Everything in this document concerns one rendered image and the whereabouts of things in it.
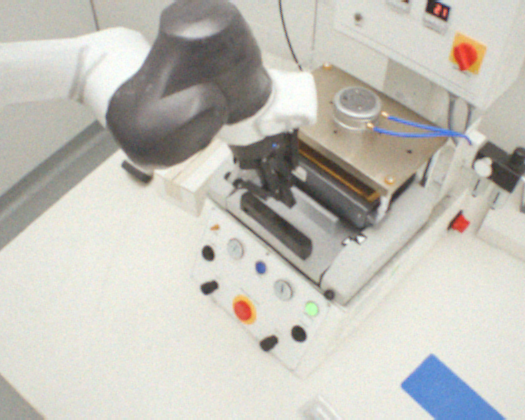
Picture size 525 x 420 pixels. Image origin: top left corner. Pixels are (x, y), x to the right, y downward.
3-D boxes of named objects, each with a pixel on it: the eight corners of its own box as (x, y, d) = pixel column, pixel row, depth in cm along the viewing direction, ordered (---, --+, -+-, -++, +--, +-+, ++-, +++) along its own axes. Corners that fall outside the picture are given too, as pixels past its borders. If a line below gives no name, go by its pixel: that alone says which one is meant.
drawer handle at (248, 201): (248, 203, 90) (247, 188, 87) (312, 254, 83) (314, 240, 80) (239, 209, 89) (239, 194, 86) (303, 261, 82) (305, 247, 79)
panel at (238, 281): (190, 275, 105) (212, 203, 96) (295, 373, 92) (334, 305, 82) (183, 278, 104) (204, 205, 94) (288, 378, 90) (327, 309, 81)
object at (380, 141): (343, 85, 103) (351, 31, 93) (472, 164, 89) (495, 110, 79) (259, 141, 92) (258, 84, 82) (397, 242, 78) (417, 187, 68)
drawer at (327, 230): (332, 134, 106) (336, 105, 100) (418, 191, 97) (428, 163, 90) (227, 211, 93) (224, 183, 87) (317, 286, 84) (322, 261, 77)
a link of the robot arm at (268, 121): (182, 100, 58) (198, 126, 63) (258, 156, 52) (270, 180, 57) (256, 31, 60) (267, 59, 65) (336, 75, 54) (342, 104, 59)
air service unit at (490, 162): (455, 173, 94) (477, 115, 83) (518, 216, 87) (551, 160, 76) (441, 188, 92) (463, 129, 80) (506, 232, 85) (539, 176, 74)
